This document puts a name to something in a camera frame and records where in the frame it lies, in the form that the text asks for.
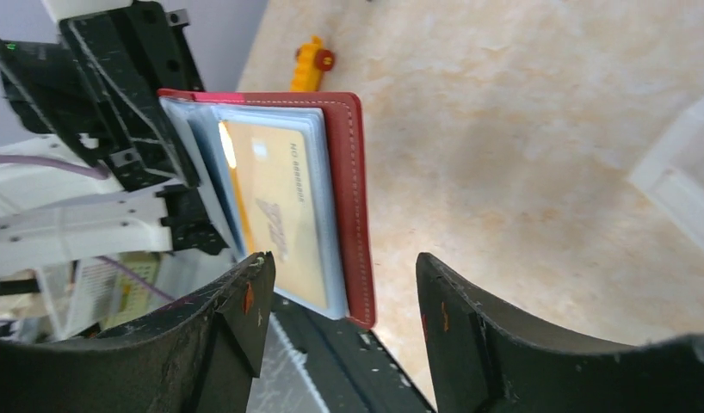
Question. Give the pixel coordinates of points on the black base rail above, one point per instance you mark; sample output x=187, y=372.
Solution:
x=313, y=364

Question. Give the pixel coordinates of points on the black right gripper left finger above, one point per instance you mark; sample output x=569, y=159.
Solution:
x=199, y=353

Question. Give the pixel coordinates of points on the red card holder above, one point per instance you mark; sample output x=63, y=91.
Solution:
x=331, y=123

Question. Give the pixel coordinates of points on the gold credit card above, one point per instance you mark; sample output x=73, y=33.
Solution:
x=270, y=169

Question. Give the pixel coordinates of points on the white plastic bin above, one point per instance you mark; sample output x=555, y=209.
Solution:
x=671, y=174

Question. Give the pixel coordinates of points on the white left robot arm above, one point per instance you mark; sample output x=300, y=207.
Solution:
x=55, y=208

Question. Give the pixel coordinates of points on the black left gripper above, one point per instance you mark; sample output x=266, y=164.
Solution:
x=97, y=89

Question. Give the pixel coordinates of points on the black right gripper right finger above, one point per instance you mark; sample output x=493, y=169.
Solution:
x=487, y=355

